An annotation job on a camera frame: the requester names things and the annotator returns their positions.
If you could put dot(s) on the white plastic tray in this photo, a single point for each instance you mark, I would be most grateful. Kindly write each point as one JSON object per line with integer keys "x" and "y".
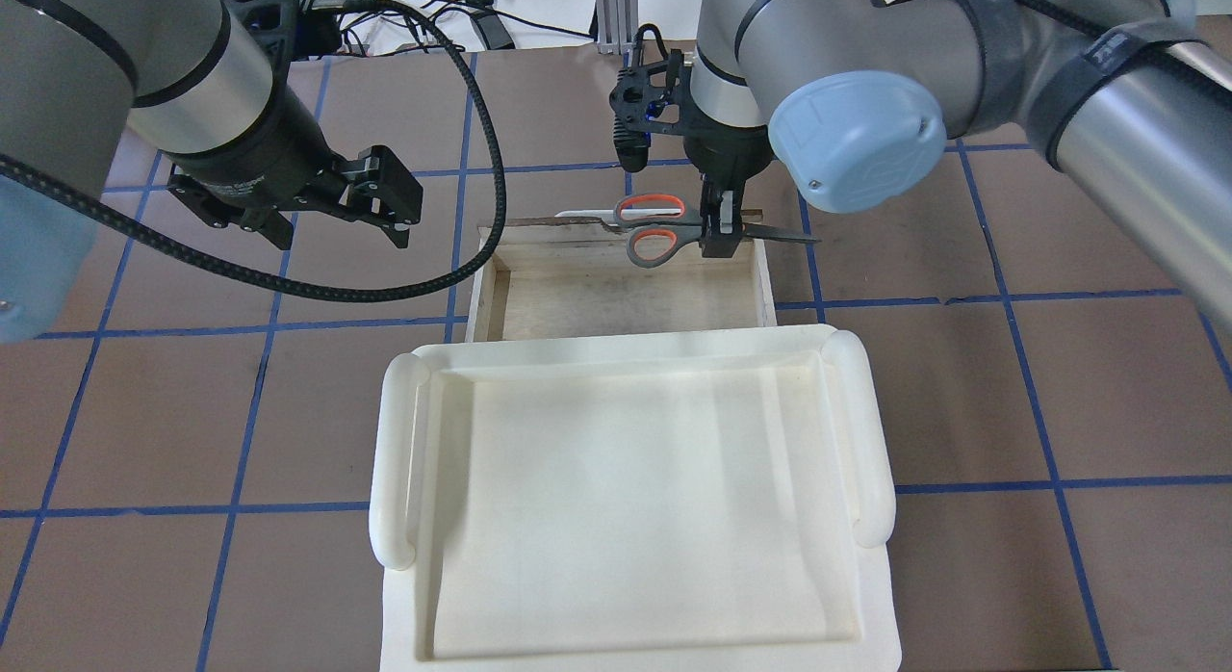
{"x": 691, "y": 501}

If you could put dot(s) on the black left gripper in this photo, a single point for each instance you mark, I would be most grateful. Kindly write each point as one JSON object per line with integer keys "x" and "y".
{"x": 258, "y": 150}

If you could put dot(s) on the orange grey handled scissors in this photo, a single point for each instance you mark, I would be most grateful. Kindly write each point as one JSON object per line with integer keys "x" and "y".
{"x": 659, "y": 225}

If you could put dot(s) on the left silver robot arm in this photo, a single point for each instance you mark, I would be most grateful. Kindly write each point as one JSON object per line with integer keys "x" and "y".
{"x": 207, "y": 83}

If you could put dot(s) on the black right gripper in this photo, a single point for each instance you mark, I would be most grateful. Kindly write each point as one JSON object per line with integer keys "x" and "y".
{"x": 729, "y": 152}

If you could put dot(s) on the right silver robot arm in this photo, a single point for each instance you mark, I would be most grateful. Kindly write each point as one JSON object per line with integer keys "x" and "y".
{"x": 858, "y": 99}

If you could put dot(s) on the wooden drawer with white handle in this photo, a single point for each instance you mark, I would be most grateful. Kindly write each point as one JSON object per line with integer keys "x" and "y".
{"x": 570, "y": 276}

